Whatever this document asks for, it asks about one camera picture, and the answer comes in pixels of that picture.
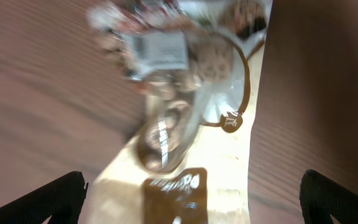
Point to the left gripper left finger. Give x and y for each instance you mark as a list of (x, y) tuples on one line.
[(59, 201)]

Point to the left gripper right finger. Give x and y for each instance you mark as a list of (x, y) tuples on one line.
[(322, 200)]

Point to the Pantree snack pouch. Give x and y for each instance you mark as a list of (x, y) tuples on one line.
[(198, 63)]

